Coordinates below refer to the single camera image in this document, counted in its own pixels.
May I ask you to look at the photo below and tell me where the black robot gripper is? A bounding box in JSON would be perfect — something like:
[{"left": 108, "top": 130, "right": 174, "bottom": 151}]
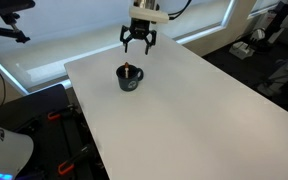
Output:
[{"left": 119, "top": 18, "right": 158, "bottom": 55}]

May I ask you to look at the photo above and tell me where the red marker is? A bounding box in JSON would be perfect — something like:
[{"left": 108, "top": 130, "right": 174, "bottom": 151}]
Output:
[{"left": 124, "top": 61, "right": 130, "bottom": 79}]

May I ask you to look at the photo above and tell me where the dark green mug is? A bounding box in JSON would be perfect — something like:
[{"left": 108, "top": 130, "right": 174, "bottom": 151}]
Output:
[{"left": 115, "top": 64, "right": 145, "bottom": 93}]

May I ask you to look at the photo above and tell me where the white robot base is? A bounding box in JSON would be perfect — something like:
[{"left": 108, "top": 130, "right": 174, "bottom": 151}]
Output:
[{"left": 0, "top": 119, "right": 35, "bottom": 180}]

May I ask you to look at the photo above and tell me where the white framed window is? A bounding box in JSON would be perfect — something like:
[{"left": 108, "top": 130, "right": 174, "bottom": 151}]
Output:
[{"left": 0, "top": 0, "right": 238, "bottom": 96}]

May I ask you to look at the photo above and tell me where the white floor device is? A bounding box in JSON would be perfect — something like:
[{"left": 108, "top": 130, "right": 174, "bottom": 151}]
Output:
[{"left": 229, "top": 40, "right": 256, "bottom": 61}]

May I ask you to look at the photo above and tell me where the dark side table slab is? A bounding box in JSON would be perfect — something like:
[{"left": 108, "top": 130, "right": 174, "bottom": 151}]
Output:
[{"left": 0, "top": 83, "right": 70, "bottom": 133}]

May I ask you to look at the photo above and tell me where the black perforated breadboard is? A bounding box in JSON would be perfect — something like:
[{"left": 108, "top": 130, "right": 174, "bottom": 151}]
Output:
[{"left": 13, "top": 99, "right": 110, "bottom": 180}]

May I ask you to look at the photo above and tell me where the black and white machine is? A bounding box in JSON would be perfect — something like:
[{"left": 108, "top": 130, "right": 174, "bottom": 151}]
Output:
[{"left": 250, "top": 0, "right": 288, "bottom": 53}]

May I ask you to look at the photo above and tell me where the grey equipment stand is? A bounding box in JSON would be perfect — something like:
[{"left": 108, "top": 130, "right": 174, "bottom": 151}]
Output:
[{"left": 257, "top": 48, "right": 288, "bottom": 98}]

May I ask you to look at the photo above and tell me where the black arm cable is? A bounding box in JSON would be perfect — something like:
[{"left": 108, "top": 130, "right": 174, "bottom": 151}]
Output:
[{"left": 167, "top": 0, "right": 193, "bottom": 21}]

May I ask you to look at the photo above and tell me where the black clamp orange handle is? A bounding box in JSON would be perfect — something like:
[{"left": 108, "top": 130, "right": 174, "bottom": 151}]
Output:
[
  {"left": 57, "top": 143, "right": 97, "bottom": 177},
  {"left": 47, "top": 103, "right": 80, "bottom": 122}
]

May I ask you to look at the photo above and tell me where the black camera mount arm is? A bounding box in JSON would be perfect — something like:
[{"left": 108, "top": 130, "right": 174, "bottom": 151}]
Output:
[{"left": 0, "top": 0, "right": 37, "bottom": 44}]

